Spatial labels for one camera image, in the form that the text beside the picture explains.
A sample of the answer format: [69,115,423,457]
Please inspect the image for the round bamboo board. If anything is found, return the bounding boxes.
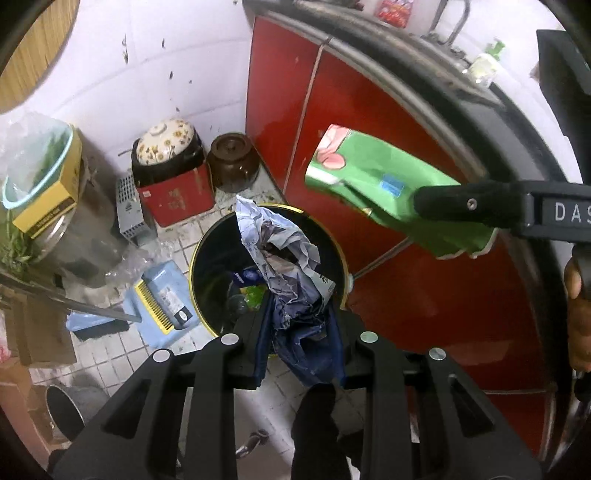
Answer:
[0,0,82,112]

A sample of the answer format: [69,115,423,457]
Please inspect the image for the black trash can gold rim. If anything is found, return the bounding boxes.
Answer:
[188,203,350,359]

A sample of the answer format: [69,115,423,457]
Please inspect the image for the person's leg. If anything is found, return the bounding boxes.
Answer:
[290,383,366,480]

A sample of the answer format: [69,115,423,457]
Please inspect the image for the red box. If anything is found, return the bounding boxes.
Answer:
[136,163,217,228]

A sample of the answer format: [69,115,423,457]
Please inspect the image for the brown clay jar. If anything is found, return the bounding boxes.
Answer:
[206,132,260,194]

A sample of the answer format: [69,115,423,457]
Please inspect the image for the white green soap bottle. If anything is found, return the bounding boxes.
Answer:
[466,39,507,89]

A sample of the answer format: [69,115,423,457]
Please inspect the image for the teal plastic basin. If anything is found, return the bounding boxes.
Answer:
[0,113,75,212]

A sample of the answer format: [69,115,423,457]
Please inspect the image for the grey vented box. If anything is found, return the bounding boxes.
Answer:
[115,172,158,246]

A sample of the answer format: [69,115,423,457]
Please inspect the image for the blue dustpan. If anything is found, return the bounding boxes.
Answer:
[66,260,204,350]

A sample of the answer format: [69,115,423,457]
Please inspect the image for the yellow cardboard box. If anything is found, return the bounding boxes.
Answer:
[12,133,84,239]

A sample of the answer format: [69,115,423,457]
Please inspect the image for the floral lidded clay pot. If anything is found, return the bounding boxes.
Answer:
[131,119,206,188]

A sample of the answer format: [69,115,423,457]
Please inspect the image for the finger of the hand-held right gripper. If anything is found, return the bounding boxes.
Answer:
[413,180,532,232]

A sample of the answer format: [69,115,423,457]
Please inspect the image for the brown cardboard box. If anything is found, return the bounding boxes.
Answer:
[0,285,78,368]

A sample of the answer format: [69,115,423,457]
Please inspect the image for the red hanging package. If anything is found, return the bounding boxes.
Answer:
[374,0,414,27]

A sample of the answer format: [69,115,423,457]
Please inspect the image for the large metal pot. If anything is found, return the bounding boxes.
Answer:
[34,156,128,288]

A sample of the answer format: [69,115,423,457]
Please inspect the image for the metal bucket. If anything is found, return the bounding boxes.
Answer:
[45,385,110,442]

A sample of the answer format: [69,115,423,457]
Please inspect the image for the green leafy vegetables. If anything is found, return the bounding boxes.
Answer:
[0,202,43,274]

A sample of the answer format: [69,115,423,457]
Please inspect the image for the person's right hand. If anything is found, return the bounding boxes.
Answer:
[564,253,591,373]

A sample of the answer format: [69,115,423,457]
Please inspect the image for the silver blue wrapper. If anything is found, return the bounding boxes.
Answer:
[235,194,345,387]

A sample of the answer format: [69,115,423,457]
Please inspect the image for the metal broom handle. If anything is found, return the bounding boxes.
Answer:
[0,271,144,324]

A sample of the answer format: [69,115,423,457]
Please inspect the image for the green wrapper with red print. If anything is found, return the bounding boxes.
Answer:
[303,123,496,260]

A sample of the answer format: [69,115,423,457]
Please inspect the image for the steel faucet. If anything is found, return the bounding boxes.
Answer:
[427,0,472,47]

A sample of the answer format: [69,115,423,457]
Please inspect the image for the red cabinet doors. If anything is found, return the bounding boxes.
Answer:
[244,13,567,459]

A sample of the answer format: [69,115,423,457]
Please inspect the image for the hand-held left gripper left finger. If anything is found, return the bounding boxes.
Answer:
[53,298,276,480]

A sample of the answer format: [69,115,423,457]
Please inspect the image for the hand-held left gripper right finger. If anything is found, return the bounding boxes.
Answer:
[325,302,542,480]

